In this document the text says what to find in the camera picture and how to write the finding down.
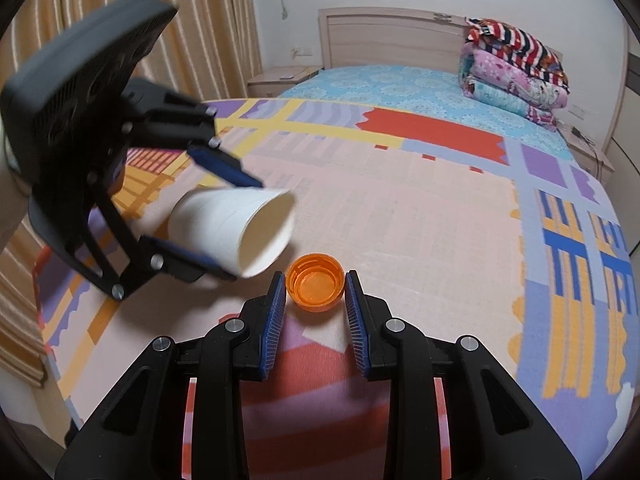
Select pink printed folded quilt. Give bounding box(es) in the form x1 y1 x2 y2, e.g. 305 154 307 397
459 42 571 128

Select beige striped curtain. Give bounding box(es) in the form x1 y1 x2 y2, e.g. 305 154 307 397
0 0 264 391

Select black cable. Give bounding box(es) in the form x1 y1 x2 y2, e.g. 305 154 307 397
570 127 603 178

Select white paper cup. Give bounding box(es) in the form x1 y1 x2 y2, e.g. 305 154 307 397
167 187 296 278

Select blue patterned bedsheet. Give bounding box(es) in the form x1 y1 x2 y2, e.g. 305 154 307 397
277 65 576 163

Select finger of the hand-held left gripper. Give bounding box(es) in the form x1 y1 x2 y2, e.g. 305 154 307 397
122 80 264 190
27 175 238 302

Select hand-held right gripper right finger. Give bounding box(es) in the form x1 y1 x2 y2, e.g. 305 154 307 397
344 270 583 480

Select light wooden headboard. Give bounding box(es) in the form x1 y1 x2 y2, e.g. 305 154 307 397
318 7 632 161

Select light wooden nightstand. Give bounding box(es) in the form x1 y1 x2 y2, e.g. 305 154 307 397
557 120 613 183
246 66 321 98

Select striped folded blanket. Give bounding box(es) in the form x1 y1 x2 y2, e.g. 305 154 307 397
465 17 571 93

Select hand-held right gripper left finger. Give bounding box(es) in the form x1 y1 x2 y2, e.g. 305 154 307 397
54 271 288 480

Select colourful patterned blanket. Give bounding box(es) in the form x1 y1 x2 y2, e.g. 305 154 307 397
32 97 640 480

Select orange bottle cap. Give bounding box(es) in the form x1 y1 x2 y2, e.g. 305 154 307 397
286 253 346 310

